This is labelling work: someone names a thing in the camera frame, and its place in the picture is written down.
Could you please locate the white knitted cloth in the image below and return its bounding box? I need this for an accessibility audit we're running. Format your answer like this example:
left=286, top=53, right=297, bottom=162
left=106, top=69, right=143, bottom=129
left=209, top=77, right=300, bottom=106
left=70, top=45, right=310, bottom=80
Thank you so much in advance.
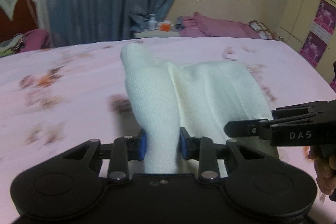
left=121, top=43, right=272, bottom=174

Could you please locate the pile of colourful clothes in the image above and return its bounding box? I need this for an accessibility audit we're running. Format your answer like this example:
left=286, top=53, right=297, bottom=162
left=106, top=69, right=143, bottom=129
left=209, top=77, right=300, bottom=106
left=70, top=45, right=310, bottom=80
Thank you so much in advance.
left=1, top=29, right=50, bottom=57

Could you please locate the person's right hand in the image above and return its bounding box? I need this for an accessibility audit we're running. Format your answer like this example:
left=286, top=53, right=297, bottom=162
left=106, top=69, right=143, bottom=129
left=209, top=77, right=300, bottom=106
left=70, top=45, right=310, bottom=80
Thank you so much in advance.
left=308, top=146, right=335, bottom=196

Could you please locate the magenta poster lower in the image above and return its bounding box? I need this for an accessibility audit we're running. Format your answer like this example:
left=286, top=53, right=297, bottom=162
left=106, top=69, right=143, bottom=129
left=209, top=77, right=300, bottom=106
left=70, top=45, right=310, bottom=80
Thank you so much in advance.
left=299, top=31, right=327, bottom=68

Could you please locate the magenta poster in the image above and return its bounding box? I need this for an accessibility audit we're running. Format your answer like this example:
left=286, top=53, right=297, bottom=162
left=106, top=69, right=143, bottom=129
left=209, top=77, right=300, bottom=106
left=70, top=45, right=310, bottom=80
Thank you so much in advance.
left=299, top=31, right=327, bottom=68
left=314, top=0, right=336, bottom=35

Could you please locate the magenta poster upper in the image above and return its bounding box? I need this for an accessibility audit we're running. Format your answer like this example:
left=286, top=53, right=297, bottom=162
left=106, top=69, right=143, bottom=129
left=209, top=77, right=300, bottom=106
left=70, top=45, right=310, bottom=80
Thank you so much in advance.
left=314, top=0, right=336, bottom=35

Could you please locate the patterned cushion by headboard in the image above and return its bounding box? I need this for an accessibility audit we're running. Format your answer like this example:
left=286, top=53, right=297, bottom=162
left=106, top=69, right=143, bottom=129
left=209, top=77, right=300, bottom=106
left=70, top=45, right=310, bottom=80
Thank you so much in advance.
left=248, top=20, right=282, bottom=41

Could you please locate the pink floral bed sheet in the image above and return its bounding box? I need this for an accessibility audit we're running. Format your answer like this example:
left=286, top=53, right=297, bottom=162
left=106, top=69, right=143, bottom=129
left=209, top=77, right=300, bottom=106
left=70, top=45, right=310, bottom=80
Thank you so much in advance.
left=1, top=37, right=335, bottom=223

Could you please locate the magenta pillow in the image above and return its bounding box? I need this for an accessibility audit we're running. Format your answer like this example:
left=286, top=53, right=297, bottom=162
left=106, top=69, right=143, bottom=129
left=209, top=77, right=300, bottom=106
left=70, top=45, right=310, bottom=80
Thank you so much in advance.
left=179, top=12, right=260, bottom=39

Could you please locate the orange small box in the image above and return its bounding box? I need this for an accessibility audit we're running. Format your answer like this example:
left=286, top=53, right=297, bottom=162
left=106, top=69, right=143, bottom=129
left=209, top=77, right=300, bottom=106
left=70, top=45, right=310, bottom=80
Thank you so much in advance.
left=158, top=21, right=171, bottom=32

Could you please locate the white pump bottle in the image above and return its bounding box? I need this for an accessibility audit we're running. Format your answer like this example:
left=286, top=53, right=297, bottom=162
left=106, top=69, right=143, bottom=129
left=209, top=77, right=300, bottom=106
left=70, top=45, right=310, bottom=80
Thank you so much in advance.
left=148, top=14, right=157, bottom=31

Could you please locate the cream round headboard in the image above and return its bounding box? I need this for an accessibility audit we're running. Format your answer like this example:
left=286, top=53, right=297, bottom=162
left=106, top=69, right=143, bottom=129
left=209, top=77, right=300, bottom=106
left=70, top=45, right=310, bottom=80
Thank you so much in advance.
left=166, top=0, right=268, bottom=23

